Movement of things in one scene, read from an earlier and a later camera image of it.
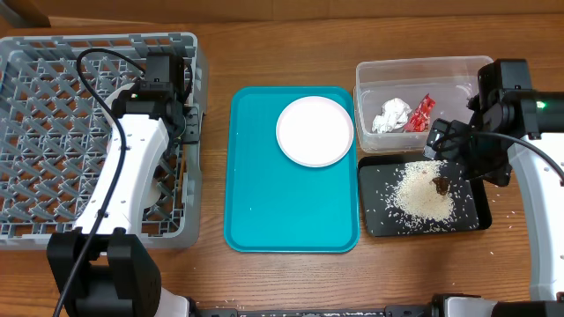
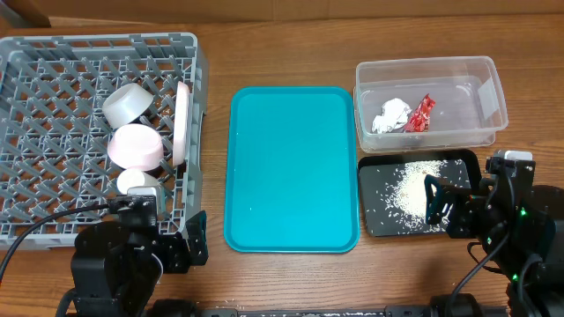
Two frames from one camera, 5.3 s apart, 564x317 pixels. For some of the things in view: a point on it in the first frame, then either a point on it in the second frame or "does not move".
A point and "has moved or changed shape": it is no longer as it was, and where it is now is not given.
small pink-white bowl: x=153 y=193 has moved or changed shape
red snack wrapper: x=419 y=119 does not move
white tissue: x=394 y=116 does not move
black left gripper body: x=190 y=133 to x=172 y=255
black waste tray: x=407 y=195 does not move
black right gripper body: x=478 y=158 to x=461 y=211
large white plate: x=314 y=131 has moved or changed shape
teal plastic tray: x=274 y=204 does not move
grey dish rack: x=54 y=133 does not move
